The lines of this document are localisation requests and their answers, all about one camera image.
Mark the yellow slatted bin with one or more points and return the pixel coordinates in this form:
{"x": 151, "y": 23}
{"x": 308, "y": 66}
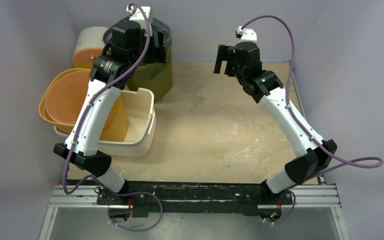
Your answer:
{"x": 66, "y": 129}

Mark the white cylinder orange-yellow face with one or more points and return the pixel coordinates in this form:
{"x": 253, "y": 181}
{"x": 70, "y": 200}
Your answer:
{"x": 89, "y": 46}

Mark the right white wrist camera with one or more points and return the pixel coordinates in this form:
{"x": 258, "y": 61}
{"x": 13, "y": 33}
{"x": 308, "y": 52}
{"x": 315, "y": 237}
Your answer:
{"x": 246, "y": 35}

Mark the orange plastic bucket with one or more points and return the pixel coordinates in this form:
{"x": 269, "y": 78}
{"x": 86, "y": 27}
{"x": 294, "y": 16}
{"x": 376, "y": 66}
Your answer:
{"x": 66, "y": 95}

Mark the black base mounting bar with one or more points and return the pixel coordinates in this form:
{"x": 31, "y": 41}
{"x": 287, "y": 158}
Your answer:
{"x": 248, "y": 199}

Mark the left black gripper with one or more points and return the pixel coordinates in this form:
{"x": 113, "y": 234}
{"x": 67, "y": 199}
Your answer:
{"x": 158, "y": 54}

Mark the white perforated basket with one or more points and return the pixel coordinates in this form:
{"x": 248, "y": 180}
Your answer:
{"x": 133, "y": 125}

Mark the grey slatted waste bin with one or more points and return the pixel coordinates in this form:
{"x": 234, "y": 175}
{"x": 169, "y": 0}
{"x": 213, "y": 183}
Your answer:
{"x": 156, "y": 24}

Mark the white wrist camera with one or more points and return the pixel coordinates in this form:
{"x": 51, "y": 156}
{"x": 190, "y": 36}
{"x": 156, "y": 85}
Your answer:
{"x": 136, "y": 15}
{"x": 246, "y": 35}

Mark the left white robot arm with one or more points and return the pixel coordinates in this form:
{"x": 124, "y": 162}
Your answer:
{"x": 107, "y": 80}

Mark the olive green slatted bin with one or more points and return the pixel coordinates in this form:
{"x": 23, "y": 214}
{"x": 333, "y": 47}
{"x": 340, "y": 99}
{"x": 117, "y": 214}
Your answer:
{"x": 156, "y": 77}

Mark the aluminium rail frame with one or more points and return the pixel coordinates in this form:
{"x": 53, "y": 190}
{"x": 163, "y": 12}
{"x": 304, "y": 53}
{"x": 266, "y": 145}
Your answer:
{"x": 304, "y": 196}

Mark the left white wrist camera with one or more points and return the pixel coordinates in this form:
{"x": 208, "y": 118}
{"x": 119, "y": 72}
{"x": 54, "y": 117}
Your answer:
{"x": 136, "y": 15}

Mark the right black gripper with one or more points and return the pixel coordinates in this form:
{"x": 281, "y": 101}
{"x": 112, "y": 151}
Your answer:
{"x": 225, "y": 59}

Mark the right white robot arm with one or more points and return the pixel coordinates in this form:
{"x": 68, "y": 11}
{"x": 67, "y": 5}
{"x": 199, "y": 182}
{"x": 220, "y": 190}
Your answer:
{"x": 264, "y": 86}

